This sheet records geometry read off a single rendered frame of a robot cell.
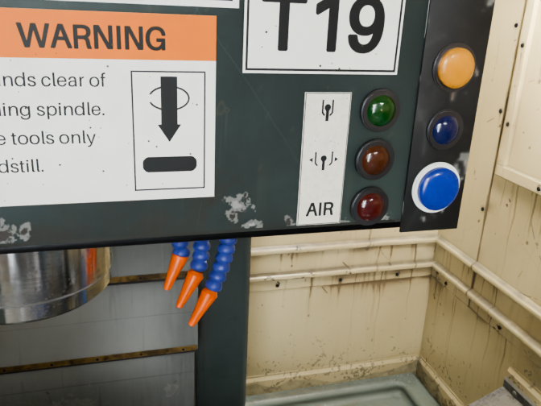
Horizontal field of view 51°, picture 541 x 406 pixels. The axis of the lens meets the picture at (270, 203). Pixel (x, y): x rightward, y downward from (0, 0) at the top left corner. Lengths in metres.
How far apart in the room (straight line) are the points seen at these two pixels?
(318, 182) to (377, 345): 1.51
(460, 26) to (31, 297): 0.39
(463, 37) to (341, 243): 1.26
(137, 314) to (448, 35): 0.86
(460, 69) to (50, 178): 0.25
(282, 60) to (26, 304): 0.30
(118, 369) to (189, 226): 0.85
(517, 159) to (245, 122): 1.16
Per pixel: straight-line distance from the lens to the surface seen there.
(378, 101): 0.36
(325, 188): 0.37
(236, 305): 1.19
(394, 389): 1.92
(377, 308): 1.78
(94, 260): 0.53
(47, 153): 0.34
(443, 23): 0.38
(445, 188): 0.40
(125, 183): 0.34
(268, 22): 0.34
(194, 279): 0.56
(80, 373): 1.19
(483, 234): 1.58
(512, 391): 1.57
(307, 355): 1.77
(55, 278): 0.51
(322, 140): 0.36
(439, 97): 0.39
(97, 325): 1.12
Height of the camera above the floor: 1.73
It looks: 20 degrees down
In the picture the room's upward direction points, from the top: 3 degrees clockwise
